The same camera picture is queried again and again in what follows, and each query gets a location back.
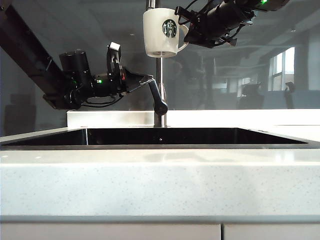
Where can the narrow white cabinet door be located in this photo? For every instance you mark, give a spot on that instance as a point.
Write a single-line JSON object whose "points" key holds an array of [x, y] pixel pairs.
{"points": [[272, 232]]}

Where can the white Starbucks logo mug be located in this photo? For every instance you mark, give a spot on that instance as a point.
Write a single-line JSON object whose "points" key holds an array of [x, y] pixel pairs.
{"points": [[156, 32]]}

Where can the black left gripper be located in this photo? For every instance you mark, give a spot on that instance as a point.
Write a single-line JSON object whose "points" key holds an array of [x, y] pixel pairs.
{"points": [[116, 83]]}

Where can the wide white cabinet door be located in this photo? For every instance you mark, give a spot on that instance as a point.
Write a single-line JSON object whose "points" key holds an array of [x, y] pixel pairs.
{"points": [[107, 232]]}

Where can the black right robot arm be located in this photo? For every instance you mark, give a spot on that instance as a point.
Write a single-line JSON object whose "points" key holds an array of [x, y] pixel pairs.
{"points": [[272, 5]]}

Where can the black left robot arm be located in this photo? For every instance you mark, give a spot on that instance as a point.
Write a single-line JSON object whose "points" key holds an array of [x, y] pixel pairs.
{"points": [[32, 62]]}

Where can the white backsplash ledge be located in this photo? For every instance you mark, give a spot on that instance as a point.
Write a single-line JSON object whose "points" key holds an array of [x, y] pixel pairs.
{"points": [[112, 118]]}

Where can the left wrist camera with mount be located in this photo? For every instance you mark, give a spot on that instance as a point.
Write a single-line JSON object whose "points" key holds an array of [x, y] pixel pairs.
{"points": [[113, 53]]}

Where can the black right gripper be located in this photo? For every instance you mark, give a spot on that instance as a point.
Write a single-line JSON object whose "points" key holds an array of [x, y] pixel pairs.
{"points": [[222, 20]]}

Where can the black undermount sink basin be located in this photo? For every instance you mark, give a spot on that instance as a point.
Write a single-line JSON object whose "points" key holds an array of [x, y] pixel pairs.
{"points": [[160, 136]]}

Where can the steel gooseneck faucet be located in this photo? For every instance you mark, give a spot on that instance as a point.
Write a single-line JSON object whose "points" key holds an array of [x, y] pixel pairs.
{"points": [[161, 75]]}

